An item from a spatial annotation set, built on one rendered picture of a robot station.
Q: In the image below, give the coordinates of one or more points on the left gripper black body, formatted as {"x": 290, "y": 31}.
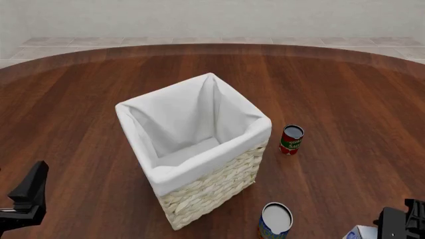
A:
{"x": 20, "y": 217}

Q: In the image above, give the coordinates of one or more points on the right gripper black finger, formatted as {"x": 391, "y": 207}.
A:
{"x": 416, "y": 214}

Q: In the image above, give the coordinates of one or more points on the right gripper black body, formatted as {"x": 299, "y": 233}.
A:
{"x": 393, "y": 224}

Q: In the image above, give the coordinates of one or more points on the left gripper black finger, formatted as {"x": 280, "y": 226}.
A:
{"x": 31, "y": 184}

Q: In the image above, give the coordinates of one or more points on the white and blue food box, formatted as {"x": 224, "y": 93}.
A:
{"x": 362, "y": 232}

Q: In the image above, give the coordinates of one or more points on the white wicker basket, cloth liner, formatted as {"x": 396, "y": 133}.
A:
{"x": 206, "y": 159}

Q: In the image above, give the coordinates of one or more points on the blue printed food can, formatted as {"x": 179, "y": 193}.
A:
{"x": 275, "y": 221}

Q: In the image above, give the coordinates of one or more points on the red tomato sauce can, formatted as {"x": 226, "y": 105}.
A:
{"x": 291, "y": 143}

